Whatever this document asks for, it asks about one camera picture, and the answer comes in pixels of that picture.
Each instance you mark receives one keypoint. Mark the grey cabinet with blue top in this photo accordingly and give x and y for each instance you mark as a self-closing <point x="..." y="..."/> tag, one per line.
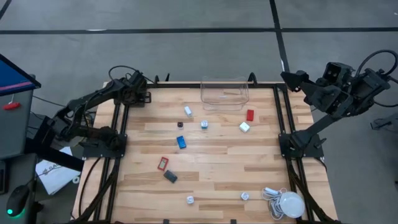
<point x="15" y="124"/>

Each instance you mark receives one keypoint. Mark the white square box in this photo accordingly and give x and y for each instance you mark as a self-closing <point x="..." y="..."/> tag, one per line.
<point x="244" y="127"/>

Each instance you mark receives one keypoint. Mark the white oblong small box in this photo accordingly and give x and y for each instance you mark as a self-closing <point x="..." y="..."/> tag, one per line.
<point x="188" y="111"/>

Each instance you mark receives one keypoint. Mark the black computer mouse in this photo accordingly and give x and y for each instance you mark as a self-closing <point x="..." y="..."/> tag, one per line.
<point x="18" y="199"/>

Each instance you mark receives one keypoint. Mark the black metal table frame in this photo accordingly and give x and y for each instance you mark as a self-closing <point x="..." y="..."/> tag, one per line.
<point x="186" y="85"/>

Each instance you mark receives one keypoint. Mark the red framed card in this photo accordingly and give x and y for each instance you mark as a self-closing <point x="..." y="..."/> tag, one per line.
<point x="162" y="163"/>

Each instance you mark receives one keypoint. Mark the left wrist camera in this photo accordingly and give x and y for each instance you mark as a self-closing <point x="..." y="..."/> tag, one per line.
<point x="137" y="77"/>

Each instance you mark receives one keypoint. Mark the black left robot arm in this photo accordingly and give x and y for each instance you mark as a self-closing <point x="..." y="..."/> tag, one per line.
<point x="93" y="93"/>

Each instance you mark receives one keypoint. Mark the white printed paper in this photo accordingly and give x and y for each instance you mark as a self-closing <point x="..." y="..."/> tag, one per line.
<point x="54" y="174"/>

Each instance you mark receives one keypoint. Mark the clear plastic bin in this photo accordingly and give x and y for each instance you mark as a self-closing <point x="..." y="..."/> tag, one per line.
<point x="224" y="105"/>

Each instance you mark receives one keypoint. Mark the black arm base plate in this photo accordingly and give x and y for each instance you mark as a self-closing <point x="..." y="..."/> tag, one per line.
<point x="311" y="151"/>
<point x="93" y="152"/>

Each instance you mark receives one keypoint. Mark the small black item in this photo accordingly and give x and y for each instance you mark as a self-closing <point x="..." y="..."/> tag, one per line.
<point x="180" y="124"/>

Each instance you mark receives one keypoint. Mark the teal and white cube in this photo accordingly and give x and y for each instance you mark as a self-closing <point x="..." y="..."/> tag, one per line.
<point x="204" y="124"/>

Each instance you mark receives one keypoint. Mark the black flat device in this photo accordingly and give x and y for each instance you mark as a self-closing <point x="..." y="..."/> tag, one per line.
<point x="2" y="177"/>

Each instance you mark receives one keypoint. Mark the black floor stand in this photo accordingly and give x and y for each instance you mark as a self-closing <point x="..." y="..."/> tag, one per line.
<point x="385" y="123"/>

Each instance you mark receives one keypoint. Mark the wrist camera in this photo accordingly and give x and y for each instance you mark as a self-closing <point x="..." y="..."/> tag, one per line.
<point x="335" y="72"/>
<point x="137" y="77"/>

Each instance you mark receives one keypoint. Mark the white dome lamp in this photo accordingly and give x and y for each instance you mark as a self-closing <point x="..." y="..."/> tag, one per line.
<point x="292" y="204"/>

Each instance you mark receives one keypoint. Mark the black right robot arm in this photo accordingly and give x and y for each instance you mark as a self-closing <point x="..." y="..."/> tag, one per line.
<point x="317" y="126"/>

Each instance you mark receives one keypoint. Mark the small white cube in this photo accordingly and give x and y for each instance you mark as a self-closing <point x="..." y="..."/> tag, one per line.
<point x="244" y="196"/>
<point x="190" y="199"/>

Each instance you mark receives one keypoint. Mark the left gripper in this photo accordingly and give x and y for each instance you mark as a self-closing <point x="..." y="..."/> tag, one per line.
<point x="129" y="91"/>

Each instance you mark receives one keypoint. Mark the white tape roll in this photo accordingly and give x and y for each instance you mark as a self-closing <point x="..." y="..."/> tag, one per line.
<point x="73" y="179"/>

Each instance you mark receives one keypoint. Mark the blue small box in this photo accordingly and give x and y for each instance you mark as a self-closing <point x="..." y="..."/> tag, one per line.
<point x="181" y="142"/>

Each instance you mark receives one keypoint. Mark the red box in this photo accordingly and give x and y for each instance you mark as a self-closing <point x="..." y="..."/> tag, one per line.
<point x="250" y="115"/>

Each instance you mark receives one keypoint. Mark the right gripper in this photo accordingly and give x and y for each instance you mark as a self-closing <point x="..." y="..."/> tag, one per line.
<point x="334" y="98"/>

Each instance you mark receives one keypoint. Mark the black small box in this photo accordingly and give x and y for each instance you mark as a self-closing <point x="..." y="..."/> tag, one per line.
<point x="170" y="176"/>

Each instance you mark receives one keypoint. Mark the black diagonal bar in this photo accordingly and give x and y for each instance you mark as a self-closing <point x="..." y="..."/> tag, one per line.
<point x="53" y="155"/>

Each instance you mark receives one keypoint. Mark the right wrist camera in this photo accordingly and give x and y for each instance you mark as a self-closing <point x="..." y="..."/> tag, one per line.
<point x="335" y="72"/>

